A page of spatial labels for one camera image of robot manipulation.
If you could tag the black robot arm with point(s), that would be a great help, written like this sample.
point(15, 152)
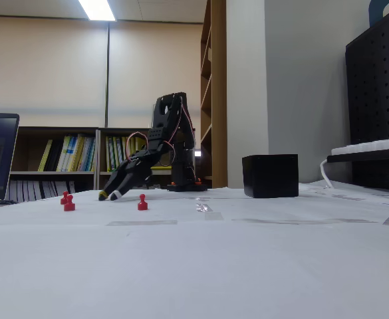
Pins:
point(181, 149)

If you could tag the black open box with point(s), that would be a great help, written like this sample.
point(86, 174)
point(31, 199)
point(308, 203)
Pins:
point(270, 176)

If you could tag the flat yellow folder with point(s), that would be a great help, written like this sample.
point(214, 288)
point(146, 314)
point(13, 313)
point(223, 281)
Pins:
point(161, 167)

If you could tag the yellow green binder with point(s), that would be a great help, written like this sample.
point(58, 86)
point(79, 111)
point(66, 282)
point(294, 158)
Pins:
point(116, 153)
point(109, 154)

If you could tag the red pawn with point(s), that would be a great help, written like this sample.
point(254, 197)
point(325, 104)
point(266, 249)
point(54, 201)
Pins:
point(69, 206)
point(63, 198)
point(141, 204)

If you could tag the white blue binder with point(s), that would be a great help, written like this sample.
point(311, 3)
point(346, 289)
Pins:
point(87, 154)

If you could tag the small white lit screen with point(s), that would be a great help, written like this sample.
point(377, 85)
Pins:
point(198, 153)

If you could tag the white blue book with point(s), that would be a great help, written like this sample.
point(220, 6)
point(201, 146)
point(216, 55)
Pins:
point(64, 153)

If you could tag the black book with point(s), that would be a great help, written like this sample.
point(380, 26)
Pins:
point(54, 156)

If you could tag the thin yellow book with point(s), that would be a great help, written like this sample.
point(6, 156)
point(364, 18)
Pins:
point(45, 156)

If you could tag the tall wooden bookshelf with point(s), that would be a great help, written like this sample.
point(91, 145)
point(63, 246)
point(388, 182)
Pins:
point(218, 99)

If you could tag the beige roller blind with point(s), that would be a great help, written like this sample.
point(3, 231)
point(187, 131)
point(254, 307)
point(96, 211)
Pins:
point(137, 66)
point(41, 66)

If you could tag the dark vertical pole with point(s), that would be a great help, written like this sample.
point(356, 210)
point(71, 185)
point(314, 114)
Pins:
point(107, 73)

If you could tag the white paper table cover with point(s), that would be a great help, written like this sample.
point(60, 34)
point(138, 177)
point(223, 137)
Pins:
point(194, 266)

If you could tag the ceiling light panel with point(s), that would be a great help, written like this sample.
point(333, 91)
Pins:
point(97, 9)

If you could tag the black pegboard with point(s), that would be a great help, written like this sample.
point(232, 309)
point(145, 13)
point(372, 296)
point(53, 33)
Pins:
point(373, 83)

